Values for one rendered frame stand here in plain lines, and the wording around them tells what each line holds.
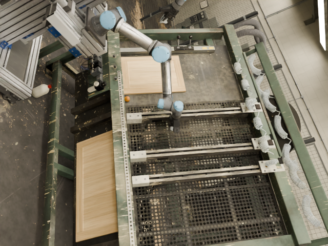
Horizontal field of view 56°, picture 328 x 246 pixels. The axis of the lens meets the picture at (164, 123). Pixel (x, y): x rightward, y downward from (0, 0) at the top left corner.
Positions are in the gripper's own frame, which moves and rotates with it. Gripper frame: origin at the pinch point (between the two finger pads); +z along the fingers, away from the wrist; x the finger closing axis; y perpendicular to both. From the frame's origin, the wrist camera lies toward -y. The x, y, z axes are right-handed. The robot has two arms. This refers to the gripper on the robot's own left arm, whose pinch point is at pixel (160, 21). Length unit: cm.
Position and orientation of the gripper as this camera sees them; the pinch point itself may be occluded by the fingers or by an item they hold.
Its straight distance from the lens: 300.0
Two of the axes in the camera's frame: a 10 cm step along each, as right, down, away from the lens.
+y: 8.0, 2.9, 5.2
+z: -5.9, 5.1, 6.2
